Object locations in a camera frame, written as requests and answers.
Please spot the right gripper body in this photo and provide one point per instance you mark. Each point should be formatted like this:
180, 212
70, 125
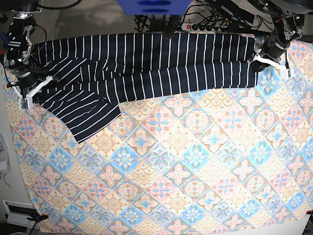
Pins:
28, 78

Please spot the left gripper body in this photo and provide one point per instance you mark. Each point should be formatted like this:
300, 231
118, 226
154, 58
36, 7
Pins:
271, 47

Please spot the navy white striped T-shirt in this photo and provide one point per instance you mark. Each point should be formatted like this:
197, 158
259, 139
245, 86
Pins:
94, 74

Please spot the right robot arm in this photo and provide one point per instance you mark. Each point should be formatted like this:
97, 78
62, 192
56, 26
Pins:
18, 48

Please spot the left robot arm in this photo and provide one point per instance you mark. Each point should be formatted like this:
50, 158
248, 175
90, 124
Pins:
288, 21

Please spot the white power strip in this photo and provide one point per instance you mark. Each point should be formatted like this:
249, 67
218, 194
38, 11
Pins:
197, 27

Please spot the white equipment box left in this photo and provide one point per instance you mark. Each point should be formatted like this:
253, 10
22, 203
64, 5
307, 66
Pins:
4, 156

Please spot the patterned pastel tablecloth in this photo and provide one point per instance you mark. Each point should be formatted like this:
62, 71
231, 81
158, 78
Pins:
210, 161

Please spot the blue box overhead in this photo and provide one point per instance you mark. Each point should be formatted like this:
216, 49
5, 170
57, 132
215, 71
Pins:
154, 7

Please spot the white vent panel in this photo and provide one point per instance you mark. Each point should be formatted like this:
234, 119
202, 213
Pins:
18, 213

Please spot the blue orange clamp bottom left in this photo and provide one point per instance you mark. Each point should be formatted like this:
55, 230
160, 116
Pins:
37, 218

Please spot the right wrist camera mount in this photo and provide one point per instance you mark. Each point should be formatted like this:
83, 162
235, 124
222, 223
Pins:
25, 95

